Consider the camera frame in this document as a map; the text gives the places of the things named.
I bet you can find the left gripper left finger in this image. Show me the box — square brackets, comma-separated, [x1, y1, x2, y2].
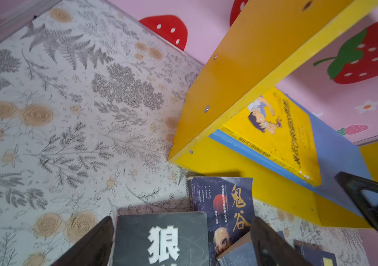
[51, 216, 114, 266]

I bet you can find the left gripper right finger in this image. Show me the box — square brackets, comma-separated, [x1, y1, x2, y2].
[250, 217, 309, 266]

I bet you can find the yellow cartoon cover book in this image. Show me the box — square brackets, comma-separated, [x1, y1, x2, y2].
[220, 88, 321, 187]

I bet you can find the dark portrait cover book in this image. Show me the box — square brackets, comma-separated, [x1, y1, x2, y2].
[188, 177, 254, 266]

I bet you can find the black wolf cover book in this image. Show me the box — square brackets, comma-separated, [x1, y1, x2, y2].
[112, 212, 210, 266]

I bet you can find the yellow pink blue bookshelf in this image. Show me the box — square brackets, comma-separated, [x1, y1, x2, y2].
[168, 0, 378, 229]

